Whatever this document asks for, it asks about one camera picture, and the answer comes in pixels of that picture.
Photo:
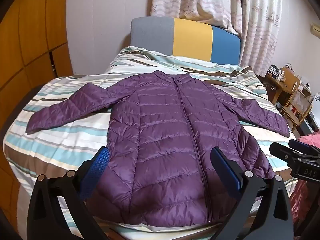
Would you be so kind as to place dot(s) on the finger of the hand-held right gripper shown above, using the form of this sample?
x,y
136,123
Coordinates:
x,y
303,146
287,152

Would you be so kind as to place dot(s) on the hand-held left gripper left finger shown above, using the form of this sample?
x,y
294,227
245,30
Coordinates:
x,y
96,172

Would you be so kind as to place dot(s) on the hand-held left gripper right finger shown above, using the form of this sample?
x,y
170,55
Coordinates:
x,y
228,172

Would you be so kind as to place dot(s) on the purple down jacket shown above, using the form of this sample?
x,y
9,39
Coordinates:
x,y
170,135

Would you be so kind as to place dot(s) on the pink cloth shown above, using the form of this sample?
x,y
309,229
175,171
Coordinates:
x,y
303,197

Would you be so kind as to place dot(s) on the wooden side table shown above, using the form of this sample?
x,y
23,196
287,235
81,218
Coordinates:
x,y
298,105

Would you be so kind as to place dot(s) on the striped bed cover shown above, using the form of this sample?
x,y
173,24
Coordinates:
x,y
62,140

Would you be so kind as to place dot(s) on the white printed curtain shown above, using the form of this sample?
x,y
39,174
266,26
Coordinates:
x,y
255,25

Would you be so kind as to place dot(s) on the grey yellow blue headboard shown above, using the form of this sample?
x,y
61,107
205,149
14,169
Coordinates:
x,y
192,40

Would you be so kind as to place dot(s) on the wooden wardrobe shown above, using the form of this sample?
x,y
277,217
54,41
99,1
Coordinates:
x,y
27,42

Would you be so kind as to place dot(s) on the dark bed frame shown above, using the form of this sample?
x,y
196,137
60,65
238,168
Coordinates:
x,y
17,105

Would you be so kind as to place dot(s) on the wall air conditioner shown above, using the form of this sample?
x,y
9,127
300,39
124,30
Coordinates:
x,y
315,28

